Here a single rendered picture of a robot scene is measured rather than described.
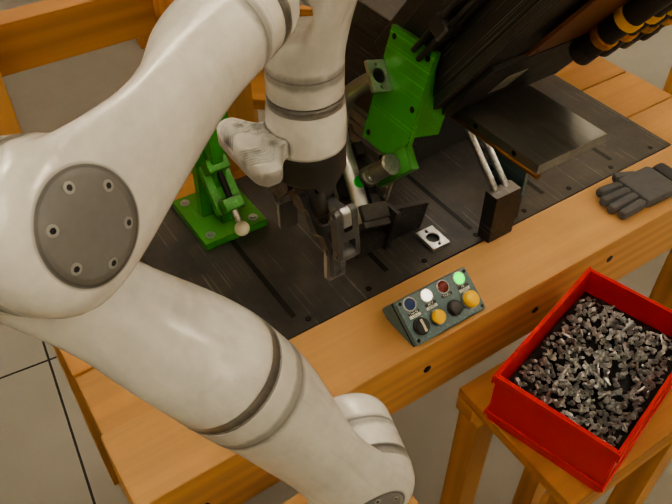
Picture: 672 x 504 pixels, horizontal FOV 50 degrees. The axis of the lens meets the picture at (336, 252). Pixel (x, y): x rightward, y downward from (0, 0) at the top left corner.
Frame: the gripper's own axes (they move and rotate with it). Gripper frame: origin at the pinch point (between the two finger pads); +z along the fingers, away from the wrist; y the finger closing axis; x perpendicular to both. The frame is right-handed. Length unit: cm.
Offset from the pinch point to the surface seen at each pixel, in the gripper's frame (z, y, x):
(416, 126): 15.2, 27.9, -38.0
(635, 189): 38, 11, -82
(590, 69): 42, 52, -116
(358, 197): 30, 33, -30
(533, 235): 40, 14, -58
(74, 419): 130, 92, 27
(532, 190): 40, 24, -67
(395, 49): 6, 37, -40
